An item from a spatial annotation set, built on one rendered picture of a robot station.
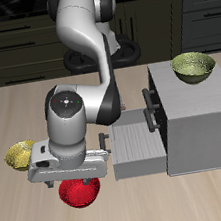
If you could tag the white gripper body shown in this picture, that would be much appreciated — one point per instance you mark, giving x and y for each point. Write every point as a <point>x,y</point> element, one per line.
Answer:
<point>71,172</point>

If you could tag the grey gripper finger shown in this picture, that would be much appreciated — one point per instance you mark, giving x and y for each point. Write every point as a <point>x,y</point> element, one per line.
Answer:
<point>87,181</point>
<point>50,184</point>

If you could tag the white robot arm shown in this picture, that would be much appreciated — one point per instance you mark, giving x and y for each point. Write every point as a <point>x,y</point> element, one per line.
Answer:
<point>77,26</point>

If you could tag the red bowl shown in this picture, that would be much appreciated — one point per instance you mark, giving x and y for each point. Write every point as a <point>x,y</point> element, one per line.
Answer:
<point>80,195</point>

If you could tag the yellow bowl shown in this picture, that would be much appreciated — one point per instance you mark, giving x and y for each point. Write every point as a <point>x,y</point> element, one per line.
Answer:
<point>19,156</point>

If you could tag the white cabinet drawer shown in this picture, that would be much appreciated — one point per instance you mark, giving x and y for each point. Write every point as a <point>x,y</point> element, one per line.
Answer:
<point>136,145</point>

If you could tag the white cabinet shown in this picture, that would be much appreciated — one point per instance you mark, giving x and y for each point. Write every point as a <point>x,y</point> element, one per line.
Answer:
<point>199,125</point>

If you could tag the green bowl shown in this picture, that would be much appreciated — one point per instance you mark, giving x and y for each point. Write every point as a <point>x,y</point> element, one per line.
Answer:
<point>193,67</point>

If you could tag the dark kitchen cupboards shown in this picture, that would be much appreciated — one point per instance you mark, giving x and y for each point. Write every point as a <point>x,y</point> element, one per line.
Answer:
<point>14,46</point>

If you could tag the grey kitchen cupboard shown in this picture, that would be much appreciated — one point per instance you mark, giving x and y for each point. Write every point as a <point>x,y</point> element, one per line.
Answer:
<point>202,17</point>

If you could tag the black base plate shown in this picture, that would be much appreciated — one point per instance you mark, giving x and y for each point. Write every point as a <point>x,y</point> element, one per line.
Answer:
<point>130,50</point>

